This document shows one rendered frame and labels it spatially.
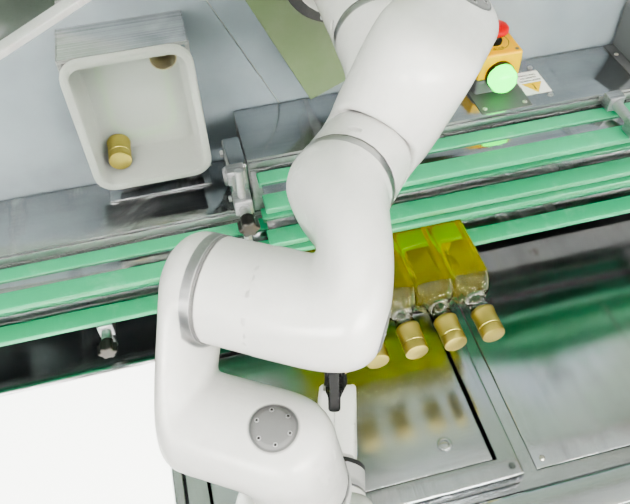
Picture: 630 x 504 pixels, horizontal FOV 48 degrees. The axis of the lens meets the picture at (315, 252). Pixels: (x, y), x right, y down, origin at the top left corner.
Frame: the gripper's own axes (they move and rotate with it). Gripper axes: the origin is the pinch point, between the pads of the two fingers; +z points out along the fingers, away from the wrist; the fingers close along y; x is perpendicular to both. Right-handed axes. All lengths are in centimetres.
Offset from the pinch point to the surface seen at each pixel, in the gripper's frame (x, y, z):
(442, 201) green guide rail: -16.6, 6.1, 25.6
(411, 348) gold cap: -10.5, 1.3, 1.9
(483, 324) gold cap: -21.0, 0.9, 6.2
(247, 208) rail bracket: 11.8, 15.9, 15.1
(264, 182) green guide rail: 10.1, 13.8, 22.4
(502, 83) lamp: -25.6, 19.0, 37.8
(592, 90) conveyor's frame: -41, 15, 41
